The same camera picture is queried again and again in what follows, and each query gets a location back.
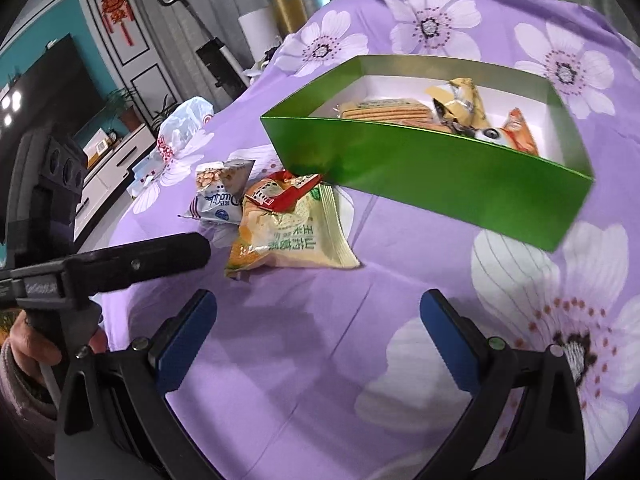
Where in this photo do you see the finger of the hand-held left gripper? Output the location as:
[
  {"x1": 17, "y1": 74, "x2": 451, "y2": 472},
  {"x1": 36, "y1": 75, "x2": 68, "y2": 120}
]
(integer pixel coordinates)
[{"x1": 61, "y1": 232, "x2": 212, "y2": 294}]

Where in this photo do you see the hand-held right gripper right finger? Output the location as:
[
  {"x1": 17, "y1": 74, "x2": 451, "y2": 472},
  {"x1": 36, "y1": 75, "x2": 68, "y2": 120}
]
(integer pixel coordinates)
[{"x1": 420, "y1": 289, "x2": 586, "y2": 480}]

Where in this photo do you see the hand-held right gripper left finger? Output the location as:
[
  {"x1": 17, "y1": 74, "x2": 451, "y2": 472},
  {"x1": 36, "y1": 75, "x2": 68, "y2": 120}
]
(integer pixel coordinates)
[{"x1": 54, "y1": 289, "x2": 218, "y2": 480}]

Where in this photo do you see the grey-white peanut packet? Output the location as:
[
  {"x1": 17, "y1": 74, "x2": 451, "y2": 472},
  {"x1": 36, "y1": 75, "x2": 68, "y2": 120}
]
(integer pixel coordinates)
[{"x1": 177, "y1": 159, "x2": 257, "y2": 225}]

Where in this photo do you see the yellow-green snack packet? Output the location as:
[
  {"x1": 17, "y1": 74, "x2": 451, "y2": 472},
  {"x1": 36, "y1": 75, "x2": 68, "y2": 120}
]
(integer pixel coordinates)
[{"x1": 224, "y1": 180, "x2": 361, "y2": 280}]

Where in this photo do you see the red and white snack packet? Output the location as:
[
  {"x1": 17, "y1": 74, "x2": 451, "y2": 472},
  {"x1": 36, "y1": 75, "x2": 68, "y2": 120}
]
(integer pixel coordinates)
[{"x1": 244, "y1": 171, "x2": 323, "y2": 212}]

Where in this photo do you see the green cardboard box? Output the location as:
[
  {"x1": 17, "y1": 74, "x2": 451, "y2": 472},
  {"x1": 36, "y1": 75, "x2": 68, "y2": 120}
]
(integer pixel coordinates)
[{"x1": 260, "y1": 55, "x2": 596, "y2": 252}]

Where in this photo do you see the brown-yellow snack packet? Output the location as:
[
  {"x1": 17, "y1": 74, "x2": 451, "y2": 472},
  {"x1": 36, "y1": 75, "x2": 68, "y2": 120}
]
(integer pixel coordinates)
[{"x1": 425, "y1": 77, "x2": 493, "y2": 136}]

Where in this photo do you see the green and cream biscuit packet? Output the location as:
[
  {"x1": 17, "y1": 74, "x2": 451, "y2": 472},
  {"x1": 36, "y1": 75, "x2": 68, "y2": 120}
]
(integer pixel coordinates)
[{"x1": 334, "y1": 97, "x2": 436, "y2": 123}]

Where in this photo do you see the person's left forearm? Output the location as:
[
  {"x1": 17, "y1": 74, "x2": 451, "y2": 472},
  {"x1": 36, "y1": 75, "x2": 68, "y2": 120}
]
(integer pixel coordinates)
[{"x1": 0, "y1": 340, "x2": 63, "y2": 463}]

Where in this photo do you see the person's left hand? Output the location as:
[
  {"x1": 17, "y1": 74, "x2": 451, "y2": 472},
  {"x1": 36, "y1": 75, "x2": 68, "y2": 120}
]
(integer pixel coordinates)
[{"x1": 7, "y1": 312, "x2": 109, "y2": 373}]

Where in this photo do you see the white television cabinet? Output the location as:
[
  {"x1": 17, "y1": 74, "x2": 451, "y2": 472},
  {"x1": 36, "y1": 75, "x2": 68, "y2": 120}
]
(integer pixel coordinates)
[{"x1": 74, "y1": 122, "x2": 157, "y2": 242}]

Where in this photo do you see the black flat television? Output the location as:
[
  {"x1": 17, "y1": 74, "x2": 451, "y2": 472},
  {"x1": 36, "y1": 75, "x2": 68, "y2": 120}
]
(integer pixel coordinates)
[{"x1": 0, "y1": 34, "x2": 109, "y2": 161}]

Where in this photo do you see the purple floral bedsheet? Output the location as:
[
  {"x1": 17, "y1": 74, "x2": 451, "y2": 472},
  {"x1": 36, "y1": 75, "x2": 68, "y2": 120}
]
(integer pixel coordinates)
[{"x1": 97, "y1": 0, "x2": 640, "y2": 480}]

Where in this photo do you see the potted green plant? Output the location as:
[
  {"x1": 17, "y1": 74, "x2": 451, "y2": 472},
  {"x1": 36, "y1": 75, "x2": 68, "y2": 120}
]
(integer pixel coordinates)
[
  {"x1": 153, "y1": 94, "x2": 177, "y2": 127},
  {"x1": 105, "y1": 87, "x2": 147, "y2": 130}
]

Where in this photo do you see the white plastic bag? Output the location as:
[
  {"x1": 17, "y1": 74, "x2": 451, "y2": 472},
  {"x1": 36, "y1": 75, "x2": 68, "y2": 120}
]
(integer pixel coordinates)
[{"x1": 131, "y1": 97, "x2": 216, "y2": 199}]

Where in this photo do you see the black upright vacuum cleaner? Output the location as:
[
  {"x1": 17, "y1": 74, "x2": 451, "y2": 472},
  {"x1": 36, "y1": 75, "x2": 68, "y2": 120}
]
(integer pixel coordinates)
[{"x1": 158, "y1": 0, "x2": 249, "y2": 108}]

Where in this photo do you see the orange panda snack packet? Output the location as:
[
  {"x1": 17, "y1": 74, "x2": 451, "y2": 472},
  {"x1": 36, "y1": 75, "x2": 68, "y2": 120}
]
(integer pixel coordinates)
[{"x1": 470, "y1": 107, "x2": 541, "y2": 157}]

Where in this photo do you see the white cylinder appliance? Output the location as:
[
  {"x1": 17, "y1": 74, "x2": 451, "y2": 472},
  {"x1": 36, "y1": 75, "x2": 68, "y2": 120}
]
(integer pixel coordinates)
[{"x1": 237, "y1": 8, "x2": 281, "y2": 68}]

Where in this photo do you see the red knot wall ornament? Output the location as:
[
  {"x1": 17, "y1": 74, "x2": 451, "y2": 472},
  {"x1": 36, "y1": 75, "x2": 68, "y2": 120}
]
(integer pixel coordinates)
[{"x1": 100, "y1": 0, "x2": 137, "y2": 47}]

